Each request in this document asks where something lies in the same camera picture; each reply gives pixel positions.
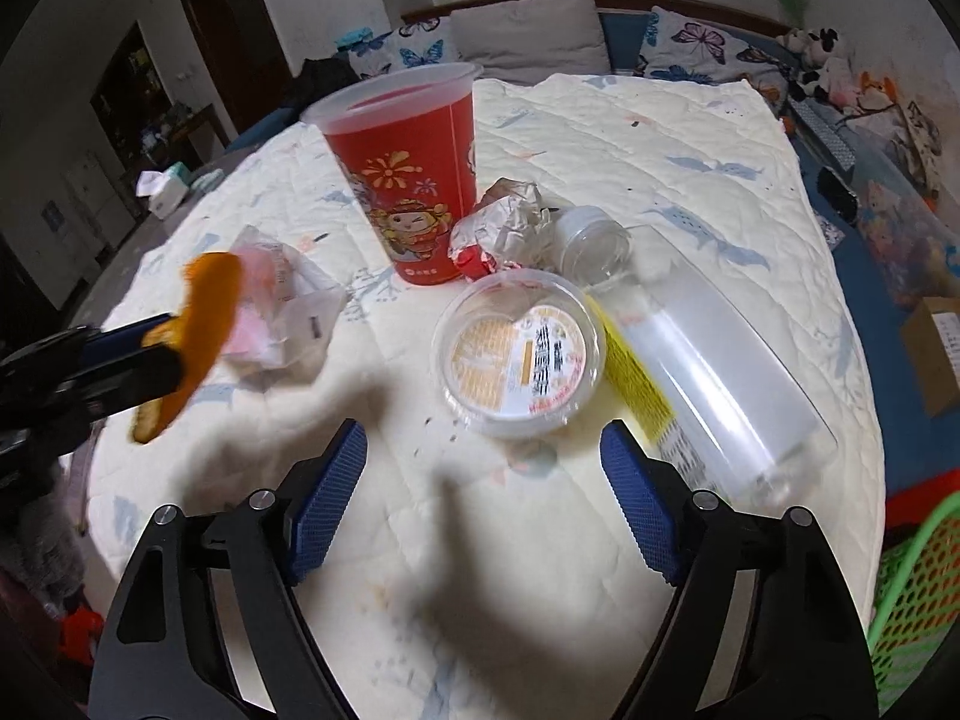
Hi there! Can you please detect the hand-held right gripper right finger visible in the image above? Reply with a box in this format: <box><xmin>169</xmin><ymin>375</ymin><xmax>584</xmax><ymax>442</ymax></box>
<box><xmin>600</xmin><ymin>420</ymin><xmax>878</xmax><ymax>720</ymax></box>

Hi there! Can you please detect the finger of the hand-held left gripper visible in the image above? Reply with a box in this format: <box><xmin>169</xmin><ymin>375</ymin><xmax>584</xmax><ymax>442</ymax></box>
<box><xmin>81</xmin><ymin>345</ymin><xmax>186</xmax><ymax>411</ymax></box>
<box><xmin>79</xmin><ymin>315</ymin><xmax>179</xmax><ymax>374</ymax></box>

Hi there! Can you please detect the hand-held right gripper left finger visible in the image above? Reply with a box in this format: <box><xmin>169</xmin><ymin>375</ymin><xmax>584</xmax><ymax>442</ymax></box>
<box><xmin>97</xmin><ymin>418</ymin><xmax>370</xmax><ymax>720</ymax></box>

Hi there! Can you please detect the orange peel piece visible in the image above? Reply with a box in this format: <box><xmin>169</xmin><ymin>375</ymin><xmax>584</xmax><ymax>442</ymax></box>
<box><xmin>129</xmin><ymin>251</ymin><xmax>245</xmax><ymax>445</ymax></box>

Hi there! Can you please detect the white plastic bottle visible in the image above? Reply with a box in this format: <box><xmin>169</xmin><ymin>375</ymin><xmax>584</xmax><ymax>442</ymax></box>
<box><xmin>553</xmin><ymin>205</ymin><xmax>837</xmax><ymax>500</ymax></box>

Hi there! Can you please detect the pink clear plastic bag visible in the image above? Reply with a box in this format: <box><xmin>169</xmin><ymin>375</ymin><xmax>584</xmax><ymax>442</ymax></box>
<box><xmin>217</xmin><ymin>225</ymin><xmax>347</xmax><ymax>372</ymax></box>

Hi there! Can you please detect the clear plastic pudding cup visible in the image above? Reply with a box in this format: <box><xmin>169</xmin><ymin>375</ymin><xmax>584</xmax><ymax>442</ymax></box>
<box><xmin>431</xmin><ymin>268</ymin><xmax>607</xmax><ymax>440</ymax></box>

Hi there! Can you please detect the green plastic basket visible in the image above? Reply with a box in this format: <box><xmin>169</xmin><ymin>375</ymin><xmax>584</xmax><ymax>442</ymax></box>
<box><xmin>866</xmin><ymin>491</ymin><xmax>960</xmax><ymax>695</ymax></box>

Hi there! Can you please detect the foil wrapper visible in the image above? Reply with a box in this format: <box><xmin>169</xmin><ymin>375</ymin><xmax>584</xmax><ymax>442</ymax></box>
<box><xmin>448</xmin><ymin>176</ymin><xmax>560</xmax><ymax>278</ymax></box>

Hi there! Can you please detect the red plastic cup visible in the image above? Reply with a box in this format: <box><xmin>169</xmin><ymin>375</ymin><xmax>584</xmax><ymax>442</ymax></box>
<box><xmin>300</xmin><ymin>64</ymin><xmax>485</xmax><ymax>287</ymax></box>

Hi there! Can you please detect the person's left forearm grey sleeve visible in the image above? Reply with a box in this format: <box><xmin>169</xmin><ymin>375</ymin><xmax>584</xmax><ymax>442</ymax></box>
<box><xmin>15</xmin><ymin>465</ymin><xmax>83</xmax><ymax>601</ymax></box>

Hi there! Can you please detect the tissue box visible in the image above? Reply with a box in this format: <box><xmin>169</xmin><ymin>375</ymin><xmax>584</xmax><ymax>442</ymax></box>
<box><xmin>137</xmin><ymin>161</ymin><xmax>197</xmax><ymax>220</ymax></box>

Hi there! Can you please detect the dark cabinet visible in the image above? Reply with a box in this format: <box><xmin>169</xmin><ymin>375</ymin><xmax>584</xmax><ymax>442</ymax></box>
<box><xmin>90</xmin><ymin>21</ymin><xmax>173</xmax><ymax>151</ymax></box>

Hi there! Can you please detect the blue bed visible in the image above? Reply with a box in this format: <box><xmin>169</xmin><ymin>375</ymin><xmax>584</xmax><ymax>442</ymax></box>
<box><xmin>225</xmin><ymin>11</ymin><xmax>960</xmax><ymax>496</ymax></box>

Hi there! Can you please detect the red box with remote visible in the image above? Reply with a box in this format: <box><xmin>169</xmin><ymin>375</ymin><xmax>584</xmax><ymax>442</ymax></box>
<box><xmin>885</xmin><ymin>469</ymin><xmax>960</xmax><ymax>526</ymax></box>

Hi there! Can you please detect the cardboard box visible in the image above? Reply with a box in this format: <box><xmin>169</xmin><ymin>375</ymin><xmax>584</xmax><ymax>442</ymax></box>
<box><xmin>900</xmin><ymin>296</ymin><xmax>960</xmax><ymax>419</ymax></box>

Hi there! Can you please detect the brown wooden door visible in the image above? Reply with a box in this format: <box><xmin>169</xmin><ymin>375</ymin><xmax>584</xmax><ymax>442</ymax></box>
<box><xmin>174</xmin><ymin>0</ymin><xmax>290</xmax><ymax>102</ymax></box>

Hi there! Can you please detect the dark clothing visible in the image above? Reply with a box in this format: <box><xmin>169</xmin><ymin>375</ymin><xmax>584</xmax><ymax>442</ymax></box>
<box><xmin>289</xmin><ymin>56</ymin><xmax>361</xmax><ymax>110</ymax></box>

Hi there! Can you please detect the white quilted mat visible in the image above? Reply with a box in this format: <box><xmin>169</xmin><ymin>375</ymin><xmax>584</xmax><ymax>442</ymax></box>
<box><xmin>79</xmin><ymin>75</ymin><xmax>890</xmax><ymax>720</ymax></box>

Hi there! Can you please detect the black device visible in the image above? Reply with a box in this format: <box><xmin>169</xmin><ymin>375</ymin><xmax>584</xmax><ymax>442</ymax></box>
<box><xmin>816</xmin><ymin>165</ymin><xmax>860</xmax><ymax>222</ymax></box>

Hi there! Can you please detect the clear plastic storage box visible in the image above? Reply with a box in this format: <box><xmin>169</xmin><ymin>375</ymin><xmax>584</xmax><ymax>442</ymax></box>
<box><xmin>851</xmin><ymin>165</ymin><xmax>960</xmax><ymax>308</ymax></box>

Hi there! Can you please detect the grey patterned box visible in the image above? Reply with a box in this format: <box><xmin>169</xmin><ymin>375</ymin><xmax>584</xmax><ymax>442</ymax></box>
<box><xmin>784</xmin><ymin>97</ymin><xmax>856</xmax><ymax>166</ymax></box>

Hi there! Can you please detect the blue butterfly print pillow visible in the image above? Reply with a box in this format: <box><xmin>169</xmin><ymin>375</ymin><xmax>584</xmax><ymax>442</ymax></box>
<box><xmin>341</xmin><ymin>19</ymin><xmax>460</xmax><ymax>80</ymax></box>

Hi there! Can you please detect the beige printed cloth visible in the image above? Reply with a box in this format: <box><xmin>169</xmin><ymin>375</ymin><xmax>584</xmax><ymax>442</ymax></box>
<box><xmin>896</xmin><ymin>97</ymin><xmax>944</xmax><ymax>188</ymax></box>

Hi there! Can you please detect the large butterfly print pillow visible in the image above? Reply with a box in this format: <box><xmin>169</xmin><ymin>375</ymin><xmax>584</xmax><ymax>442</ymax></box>
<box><xmin>637</xmin><ymin>6</ymin><xmax>796</xmax><ymax>87</ymax></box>

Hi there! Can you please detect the orange fox plush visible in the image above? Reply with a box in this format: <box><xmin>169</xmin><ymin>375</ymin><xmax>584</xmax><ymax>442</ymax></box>
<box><xmin>855</xmin><ymin>71</ymin><xmax>901</xmax><ymax>113</ymax></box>

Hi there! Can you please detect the grey pillow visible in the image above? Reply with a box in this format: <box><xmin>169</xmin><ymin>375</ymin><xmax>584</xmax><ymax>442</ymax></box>
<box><xmin>448</xmin><ymin>0</ymin><xmax>612</xmax><ymax>87</ymax></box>

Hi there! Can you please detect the black white cow plush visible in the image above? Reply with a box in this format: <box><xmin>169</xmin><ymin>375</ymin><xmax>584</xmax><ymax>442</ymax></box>
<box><xmin>776</xmin><ymin>26</ymin><xmax>848</xmax><ymax>102</ymax></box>

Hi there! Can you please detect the wooden headboard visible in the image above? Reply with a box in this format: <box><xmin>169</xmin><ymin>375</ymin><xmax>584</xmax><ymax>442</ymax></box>
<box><xmin>401</xmin><ymin>0</ymin><xmax>785</xmax><ymax>38</ymax></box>

